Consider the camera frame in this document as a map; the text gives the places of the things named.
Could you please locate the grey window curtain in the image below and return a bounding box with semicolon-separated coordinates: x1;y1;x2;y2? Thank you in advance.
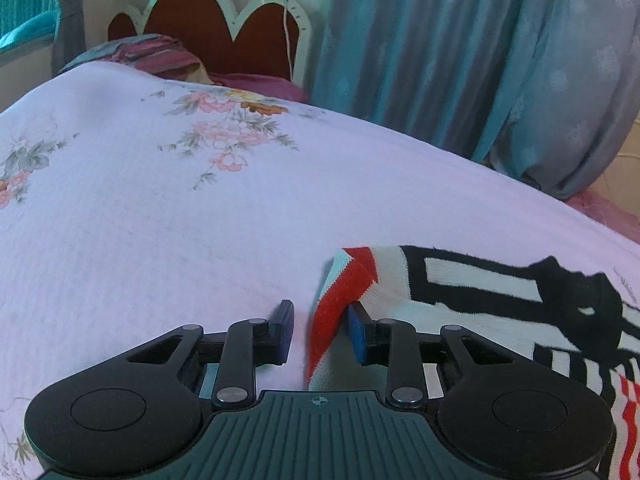
51;0;86;76

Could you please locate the floral pink bed sheet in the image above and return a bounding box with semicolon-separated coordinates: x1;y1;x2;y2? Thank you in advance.
1;62;639;479

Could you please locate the blue patterned curtain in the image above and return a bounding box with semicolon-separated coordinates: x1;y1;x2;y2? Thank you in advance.
311;0;639;200

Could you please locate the striped knit sweater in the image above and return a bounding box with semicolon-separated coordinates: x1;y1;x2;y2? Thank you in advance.
306;246;639;479

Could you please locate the cream round headboard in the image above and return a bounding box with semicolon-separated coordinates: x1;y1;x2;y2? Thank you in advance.
593;120;640;216

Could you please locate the red heart-shaped headboard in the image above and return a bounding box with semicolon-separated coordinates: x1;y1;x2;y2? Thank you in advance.
107;0;312;87

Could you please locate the maroon pillow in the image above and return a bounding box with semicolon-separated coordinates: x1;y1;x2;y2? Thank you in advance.
58;34;308;103

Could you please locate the pink blanket on far bed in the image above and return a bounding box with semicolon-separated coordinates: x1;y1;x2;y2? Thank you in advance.
565;188;640;244

